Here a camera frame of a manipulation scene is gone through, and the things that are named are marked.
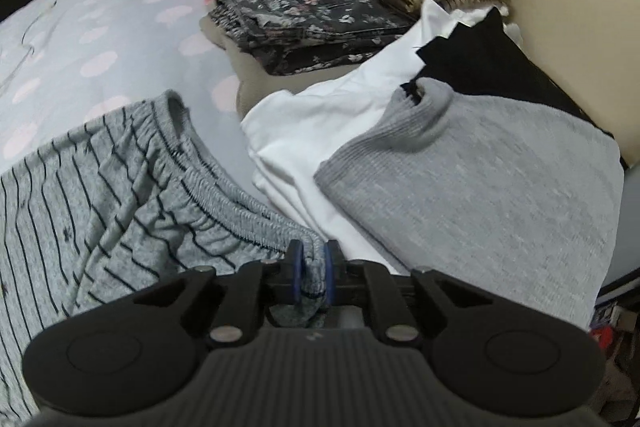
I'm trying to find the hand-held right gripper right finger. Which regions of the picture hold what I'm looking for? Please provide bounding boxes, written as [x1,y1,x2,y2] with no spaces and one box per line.
[322,241,507,345]

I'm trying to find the thin grey cable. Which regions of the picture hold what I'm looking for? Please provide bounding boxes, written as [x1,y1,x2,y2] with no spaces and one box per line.
[0,0,58,92]

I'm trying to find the black garment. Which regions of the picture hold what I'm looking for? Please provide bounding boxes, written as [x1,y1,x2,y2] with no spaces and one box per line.
[407,7,628,168]

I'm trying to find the dark floral garment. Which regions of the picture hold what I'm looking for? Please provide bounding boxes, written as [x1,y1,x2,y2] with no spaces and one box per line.
[209,0,417,76]

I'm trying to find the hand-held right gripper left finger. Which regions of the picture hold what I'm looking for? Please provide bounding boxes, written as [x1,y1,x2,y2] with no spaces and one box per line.
[117,239,306,351]

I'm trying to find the red box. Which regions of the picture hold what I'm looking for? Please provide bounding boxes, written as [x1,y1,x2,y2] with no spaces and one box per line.
[592,324,620,352]

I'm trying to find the taupe garment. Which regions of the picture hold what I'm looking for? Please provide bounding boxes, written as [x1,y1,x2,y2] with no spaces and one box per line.
[200,14,361,118]

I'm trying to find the grey striped pants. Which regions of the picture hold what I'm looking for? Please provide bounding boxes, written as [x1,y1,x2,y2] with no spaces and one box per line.
[0,89,346,427]

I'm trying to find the grey knit sweater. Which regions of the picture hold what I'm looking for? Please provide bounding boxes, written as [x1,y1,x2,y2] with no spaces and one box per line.
[314,77,626,328]

